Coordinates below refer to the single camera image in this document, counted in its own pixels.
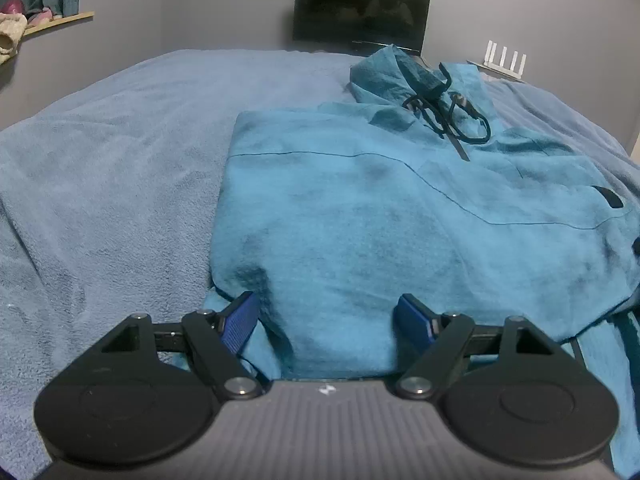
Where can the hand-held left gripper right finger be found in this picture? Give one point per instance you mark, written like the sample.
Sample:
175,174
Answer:
414,317

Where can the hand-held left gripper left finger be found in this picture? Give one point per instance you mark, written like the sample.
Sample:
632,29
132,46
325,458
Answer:
240,321

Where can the teal hoodie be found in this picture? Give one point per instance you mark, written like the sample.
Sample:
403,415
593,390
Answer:
380,220

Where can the blue fleece blanket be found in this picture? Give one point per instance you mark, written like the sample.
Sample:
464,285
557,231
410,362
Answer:
110,160

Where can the white router with antennas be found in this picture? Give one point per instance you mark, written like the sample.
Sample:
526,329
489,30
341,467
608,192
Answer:
505,62

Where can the black monitor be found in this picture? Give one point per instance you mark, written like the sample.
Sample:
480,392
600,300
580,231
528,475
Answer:
360,7

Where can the wooden window shelf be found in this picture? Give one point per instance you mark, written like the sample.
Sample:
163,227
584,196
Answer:
65,20

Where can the pink cloth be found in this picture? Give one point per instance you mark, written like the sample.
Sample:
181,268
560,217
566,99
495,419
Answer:
41,16

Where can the beige crumpled cloth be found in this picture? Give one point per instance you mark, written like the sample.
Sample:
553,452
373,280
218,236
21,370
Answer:
10,32

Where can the magenta item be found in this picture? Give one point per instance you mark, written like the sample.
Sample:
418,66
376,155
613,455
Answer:
11,7

